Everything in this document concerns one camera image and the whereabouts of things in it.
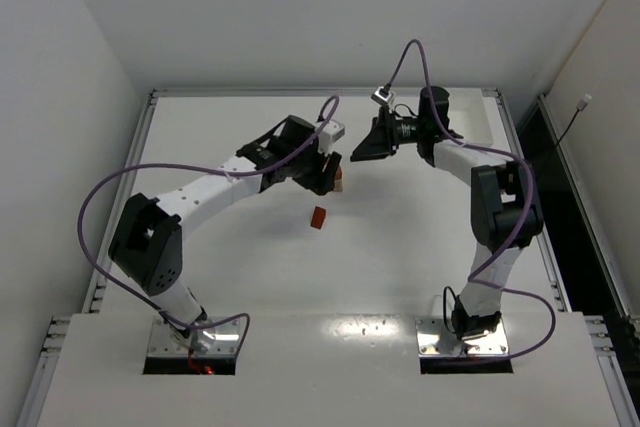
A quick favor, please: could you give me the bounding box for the aluminium table frame rail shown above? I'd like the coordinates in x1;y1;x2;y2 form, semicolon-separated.
17;88;639;426

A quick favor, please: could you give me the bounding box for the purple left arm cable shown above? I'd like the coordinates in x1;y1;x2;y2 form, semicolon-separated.
77;94;341;348

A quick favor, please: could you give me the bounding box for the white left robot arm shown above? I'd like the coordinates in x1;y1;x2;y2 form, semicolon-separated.
108;115;345;345

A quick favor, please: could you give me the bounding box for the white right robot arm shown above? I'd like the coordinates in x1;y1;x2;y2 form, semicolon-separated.
350;85;544;340

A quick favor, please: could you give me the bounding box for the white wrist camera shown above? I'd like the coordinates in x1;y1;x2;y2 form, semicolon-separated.
317;120;345;155
371;85;395;107

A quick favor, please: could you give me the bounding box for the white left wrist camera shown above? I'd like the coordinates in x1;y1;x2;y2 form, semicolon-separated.
317;120;345;155

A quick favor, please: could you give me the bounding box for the white perforated box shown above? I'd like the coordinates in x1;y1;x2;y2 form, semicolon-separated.
447;88;493;146

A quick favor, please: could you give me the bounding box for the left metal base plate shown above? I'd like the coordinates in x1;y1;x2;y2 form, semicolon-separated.
147;318;241;360

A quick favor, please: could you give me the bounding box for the black wall cable white plug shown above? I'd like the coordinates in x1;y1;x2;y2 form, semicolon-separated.
552;93;594;151

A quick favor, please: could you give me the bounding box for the metal base plate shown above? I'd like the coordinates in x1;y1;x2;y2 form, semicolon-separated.
416;317;510;360
147;318;241;360

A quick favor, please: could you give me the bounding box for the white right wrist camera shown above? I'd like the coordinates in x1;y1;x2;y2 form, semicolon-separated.
371;85;395;107

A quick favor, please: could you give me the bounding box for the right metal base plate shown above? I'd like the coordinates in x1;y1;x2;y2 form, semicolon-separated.
416;317;510;360

